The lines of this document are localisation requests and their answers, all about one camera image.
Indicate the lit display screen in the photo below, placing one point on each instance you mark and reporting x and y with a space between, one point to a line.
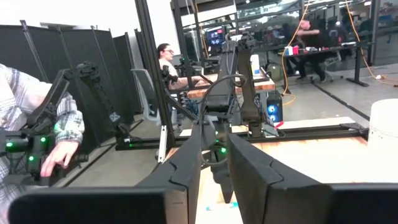
215 37

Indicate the grey office chair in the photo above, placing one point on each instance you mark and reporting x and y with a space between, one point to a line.
146 90

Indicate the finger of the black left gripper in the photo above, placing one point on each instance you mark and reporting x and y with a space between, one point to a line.
225 183

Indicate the person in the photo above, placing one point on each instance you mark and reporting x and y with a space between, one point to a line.
311 37
18 93
168 62

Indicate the blue white toothbrush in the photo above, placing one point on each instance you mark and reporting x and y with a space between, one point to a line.
231 204

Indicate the black rig upright post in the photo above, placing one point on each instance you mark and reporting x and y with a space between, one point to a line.
152 62

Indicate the white blue container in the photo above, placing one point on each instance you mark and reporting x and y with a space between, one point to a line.
255 63

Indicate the white wipes canister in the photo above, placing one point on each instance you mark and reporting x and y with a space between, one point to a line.
384 124

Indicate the black desk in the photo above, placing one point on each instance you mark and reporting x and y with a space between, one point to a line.
342 48

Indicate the person's hand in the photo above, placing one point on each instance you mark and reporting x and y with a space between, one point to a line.
59 155

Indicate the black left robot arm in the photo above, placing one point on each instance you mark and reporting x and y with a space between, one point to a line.
248 93

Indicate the red object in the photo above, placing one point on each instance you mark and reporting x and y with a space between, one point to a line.
279 125

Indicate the black rig diagonal strut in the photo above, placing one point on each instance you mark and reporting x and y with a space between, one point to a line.
182 107

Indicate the black folding room divider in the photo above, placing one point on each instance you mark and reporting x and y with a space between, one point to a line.
77 46

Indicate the black computer tower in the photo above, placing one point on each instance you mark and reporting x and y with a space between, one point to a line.
275 107

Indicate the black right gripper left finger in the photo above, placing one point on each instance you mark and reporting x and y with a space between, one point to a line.
109 205

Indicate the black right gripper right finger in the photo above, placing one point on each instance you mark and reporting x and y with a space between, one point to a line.
295 202

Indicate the red white box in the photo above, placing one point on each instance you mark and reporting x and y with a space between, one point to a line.
291 50

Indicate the wooden background table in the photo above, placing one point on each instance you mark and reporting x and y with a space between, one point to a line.
264 85

